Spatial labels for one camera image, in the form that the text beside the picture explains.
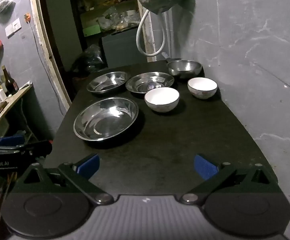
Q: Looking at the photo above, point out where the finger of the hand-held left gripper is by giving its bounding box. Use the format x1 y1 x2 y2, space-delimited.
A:
0 130 27 153

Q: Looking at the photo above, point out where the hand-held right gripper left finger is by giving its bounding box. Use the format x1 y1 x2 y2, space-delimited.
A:
15 153 115 206

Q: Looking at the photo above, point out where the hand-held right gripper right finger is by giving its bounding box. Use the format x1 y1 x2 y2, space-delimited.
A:
179 154 280 205

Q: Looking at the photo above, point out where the large steel plate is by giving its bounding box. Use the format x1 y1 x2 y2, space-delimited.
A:
73 97 139 142

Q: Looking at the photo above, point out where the white ceramic bowl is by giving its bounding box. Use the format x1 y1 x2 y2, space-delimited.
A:
187 77 218 99
144 88 180 112

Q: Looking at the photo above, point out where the plain steel plate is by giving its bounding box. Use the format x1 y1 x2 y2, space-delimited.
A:
86 71 131 96

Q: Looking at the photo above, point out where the steel plate with blue sticker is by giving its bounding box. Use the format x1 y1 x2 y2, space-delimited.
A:
125 72 175 94

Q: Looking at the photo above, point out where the wooden side counter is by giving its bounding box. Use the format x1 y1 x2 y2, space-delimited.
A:
0 83 33 133

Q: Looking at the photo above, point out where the dark glass bottle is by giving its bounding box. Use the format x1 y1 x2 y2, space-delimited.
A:
1 65 19 96

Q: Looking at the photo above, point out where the black plastic bag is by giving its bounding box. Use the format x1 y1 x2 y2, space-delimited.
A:
71 44 108 73

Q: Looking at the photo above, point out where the small white tube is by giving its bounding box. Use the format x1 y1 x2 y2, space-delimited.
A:
161 52 183 63

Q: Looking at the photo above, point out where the dark grey cabinet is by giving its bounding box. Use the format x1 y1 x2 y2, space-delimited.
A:
101 31 148 68

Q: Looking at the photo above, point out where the green box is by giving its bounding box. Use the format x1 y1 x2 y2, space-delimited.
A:
83 25 101 38

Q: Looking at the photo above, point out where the white pipe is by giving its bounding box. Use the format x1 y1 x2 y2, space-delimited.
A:
164 12 173 58

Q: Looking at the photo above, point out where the cluttered storage shelf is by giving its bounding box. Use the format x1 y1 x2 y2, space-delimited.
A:
69 0 145 38

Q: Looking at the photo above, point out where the cream door frame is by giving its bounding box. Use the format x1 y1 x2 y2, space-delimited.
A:
32 0 72 117

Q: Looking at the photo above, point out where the white wall switch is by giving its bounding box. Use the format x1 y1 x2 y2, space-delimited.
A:
5 18 22 39

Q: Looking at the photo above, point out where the grey bag on wall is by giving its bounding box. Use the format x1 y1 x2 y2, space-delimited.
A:
0 0 16 16

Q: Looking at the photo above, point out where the white hose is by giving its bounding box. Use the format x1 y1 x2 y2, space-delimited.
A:
136 9 166 57

